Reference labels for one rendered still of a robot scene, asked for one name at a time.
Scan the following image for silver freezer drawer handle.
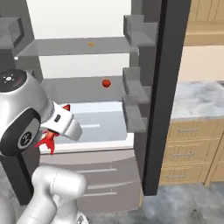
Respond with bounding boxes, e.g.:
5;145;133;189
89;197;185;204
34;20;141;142
75;167;118;174
82;191;118;198

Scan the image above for grey glass fridge rack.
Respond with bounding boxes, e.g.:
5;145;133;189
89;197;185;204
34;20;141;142
39;75;127;105
17;37;139;58

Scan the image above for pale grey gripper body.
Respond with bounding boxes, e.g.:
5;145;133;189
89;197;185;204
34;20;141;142
59;115;83;143

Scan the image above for red fish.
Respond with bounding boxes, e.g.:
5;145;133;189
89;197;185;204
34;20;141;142
34;103;72;156

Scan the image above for light wood wall cupboards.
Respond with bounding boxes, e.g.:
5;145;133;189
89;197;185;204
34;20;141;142
183;0;224;47

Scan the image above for light wood drawer cabinet run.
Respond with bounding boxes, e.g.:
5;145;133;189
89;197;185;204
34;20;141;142
158;116;224;186

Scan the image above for grey open fridge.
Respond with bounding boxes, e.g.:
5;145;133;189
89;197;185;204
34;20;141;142
13;0;144;215

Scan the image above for grey fridge door bin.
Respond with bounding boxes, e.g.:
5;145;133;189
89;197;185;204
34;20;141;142
122;14;158;48
122;94;149;134
0;16;26;49
122;66;153;103

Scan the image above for grey freezer drawer front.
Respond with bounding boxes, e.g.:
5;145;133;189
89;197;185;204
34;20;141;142
38;148;138;187
76;180;143;214

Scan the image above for black-edged fridge door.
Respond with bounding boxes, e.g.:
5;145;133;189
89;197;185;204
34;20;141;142
122;0;193;197

